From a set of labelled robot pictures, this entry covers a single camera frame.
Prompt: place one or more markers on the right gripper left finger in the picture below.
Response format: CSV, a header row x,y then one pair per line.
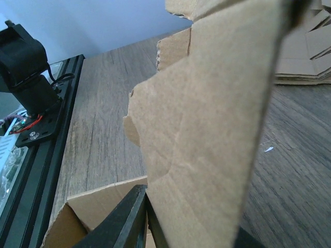
x,y
125,226

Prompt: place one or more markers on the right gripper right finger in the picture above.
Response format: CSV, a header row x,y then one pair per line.
x,y
243,238

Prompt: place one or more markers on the brown cardboard box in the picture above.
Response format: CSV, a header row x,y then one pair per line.
x,y
198,123

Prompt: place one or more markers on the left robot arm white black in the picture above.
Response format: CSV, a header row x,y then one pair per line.
x,y
23,60

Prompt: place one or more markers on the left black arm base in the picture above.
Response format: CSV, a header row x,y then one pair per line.
x,y
44,127

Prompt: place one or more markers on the stack of flat cardboard blanks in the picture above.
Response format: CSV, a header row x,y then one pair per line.
x,y
305,54

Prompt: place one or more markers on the black aluminium frame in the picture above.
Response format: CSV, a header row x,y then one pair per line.
x,y
27,213

